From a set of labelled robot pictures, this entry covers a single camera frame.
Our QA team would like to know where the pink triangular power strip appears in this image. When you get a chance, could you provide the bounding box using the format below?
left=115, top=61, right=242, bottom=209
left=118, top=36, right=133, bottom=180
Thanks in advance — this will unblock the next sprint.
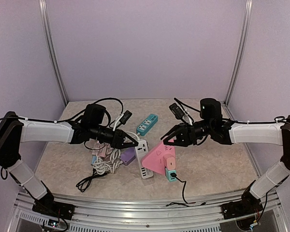
left=141, top=141, right=176, bottom=175

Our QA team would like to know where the teal power strip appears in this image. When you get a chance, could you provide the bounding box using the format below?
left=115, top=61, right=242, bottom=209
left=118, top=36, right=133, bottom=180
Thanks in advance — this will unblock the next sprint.
left=136, top=114, right=159, bottom=136

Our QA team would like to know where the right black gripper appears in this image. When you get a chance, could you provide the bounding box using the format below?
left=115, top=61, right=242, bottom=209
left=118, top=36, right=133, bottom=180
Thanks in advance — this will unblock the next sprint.
left=161, top=119, right=213, bottom=147

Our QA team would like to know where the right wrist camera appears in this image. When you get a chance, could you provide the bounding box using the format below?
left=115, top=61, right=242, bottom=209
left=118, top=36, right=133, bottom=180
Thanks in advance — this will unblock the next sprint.
left=169, top=98, right=194, bottom=125

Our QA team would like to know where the aluminium corner post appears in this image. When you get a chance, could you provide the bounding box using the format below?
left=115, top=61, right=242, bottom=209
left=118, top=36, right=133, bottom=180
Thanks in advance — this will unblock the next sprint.
left=38, top=0, right=69, bottom=106
left=224, top=0, right=253, bottom=107

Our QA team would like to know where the aluminium front frame rail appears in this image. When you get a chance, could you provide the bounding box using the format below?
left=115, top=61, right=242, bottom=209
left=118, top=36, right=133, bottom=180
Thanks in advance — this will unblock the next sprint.
left=7, top=190, right=290, bottom=232

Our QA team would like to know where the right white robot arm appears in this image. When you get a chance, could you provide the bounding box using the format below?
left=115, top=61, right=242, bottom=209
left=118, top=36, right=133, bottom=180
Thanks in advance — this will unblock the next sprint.
left=161, top=98, right=290, bottom=215

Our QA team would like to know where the left aluminium corner post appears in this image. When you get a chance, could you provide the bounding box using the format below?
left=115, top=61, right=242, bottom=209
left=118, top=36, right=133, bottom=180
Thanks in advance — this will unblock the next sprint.
left=38, top=0, right=69, bottom=106

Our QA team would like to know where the teal plug adapter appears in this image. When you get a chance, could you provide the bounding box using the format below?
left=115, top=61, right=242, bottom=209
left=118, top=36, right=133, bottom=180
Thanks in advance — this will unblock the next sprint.
left=165, top=167, right=177, bottom=182

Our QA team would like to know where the purple power strip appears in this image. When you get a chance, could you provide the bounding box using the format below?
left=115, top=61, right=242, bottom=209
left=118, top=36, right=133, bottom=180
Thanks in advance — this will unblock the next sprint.
left=119, top=147, right=136, bottom=166

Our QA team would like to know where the light blue small plug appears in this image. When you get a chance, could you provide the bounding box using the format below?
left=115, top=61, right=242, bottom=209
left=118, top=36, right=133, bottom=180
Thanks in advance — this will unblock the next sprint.
left=91, top=156, right=97, bottom=166

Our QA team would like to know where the white power strip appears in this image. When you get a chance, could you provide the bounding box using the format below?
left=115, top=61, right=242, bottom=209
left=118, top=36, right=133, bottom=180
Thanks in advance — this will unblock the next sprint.
left=134, top=139, right=154, bottom=179

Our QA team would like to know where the pink small plug adapter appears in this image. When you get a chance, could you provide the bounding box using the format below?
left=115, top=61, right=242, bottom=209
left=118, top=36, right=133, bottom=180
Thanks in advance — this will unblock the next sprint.
left=90, top=141, right=111, bottom=158

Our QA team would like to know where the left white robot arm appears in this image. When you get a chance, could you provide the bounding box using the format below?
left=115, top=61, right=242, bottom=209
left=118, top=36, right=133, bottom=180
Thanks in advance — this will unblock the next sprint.
left=0, top=103, right=138, bottom=215

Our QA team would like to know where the black usb cable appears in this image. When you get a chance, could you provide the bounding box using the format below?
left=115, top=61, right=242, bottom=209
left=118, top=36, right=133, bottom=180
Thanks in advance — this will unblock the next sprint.
left=165, top=172, right=207, bottom=207

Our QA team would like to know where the right aluminium corner post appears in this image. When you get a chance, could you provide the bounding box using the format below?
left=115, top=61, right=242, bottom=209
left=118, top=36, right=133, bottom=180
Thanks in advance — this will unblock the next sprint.
left=224, top=0, right=253, bottom=107

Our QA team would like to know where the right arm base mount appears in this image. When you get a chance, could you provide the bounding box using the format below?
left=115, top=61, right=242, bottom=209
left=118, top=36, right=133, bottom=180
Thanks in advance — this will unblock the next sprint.
left=221, top=200, right=263, bottom=219

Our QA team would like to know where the black coiled cable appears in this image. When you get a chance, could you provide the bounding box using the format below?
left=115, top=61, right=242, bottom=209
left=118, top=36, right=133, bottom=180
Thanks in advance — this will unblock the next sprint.
left=75, top=169, right=109, bottom=193

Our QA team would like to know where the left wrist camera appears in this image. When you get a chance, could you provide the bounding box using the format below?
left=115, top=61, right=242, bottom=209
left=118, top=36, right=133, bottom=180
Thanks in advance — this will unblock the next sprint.
left=113, top=110, right=132, bottom=131

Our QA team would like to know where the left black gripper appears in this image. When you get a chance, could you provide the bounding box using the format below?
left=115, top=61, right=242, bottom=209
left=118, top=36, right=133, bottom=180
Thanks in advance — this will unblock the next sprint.
left=90, top=123, right=139, bottom=149

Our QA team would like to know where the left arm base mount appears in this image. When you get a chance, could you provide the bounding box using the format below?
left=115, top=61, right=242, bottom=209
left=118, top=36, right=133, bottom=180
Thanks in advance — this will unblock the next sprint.
left=32, top=202, right=75, bottom=220

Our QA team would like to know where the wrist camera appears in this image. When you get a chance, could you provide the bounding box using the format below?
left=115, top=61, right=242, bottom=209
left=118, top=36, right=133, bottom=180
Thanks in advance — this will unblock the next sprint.
left=113, top=110, right=132, bottom=131
left=169, top=98, right=194, bottom=125

